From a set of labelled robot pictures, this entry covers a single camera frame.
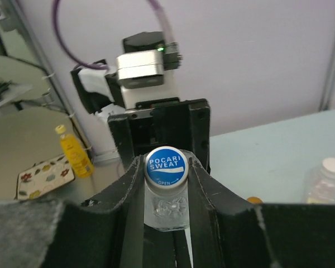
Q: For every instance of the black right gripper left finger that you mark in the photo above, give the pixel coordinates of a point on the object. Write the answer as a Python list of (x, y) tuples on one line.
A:
[(58, 233)]

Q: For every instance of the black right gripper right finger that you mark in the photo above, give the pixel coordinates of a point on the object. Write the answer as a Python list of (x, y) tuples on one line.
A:
[(228, 231)]

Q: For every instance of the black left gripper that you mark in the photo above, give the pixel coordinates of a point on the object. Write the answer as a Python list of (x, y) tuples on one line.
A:
[(180, 124)]

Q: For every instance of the blue Pocari Sweat cap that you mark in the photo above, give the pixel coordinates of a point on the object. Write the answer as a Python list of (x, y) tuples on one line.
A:
[(166, 170)]

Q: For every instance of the clear blue-label Pocari bottle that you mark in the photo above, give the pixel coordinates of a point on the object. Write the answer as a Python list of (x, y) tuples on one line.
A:
[(166, 213)]

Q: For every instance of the square clear NFC juice bottle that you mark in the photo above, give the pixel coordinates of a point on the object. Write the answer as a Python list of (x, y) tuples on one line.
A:
[(319, 183)]

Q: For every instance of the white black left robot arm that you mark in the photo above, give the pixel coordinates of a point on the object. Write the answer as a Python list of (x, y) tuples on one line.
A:
[(99, 90)]

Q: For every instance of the small orange juice bottle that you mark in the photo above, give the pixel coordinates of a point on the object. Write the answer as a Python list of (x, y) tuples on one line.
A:
[(254, 200)]

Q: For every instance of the yellow oil bottle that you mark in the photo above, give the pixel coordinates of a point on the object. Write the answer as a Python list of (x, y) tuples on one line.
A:
[(74, 152)]

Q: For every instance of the floral pot holder mat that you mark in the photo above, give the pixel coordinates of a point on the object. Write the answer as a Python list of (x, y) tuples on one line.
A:
[(44, 177)]

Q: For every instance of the grey keyboard tray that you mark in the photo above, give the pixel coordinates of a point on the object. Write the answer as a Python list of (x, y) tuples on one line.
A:
[(11, 90)]

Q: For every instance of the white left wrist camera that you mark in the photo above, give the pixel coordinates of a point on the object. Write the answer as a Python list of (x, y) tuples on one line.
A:
[(142, 78)]

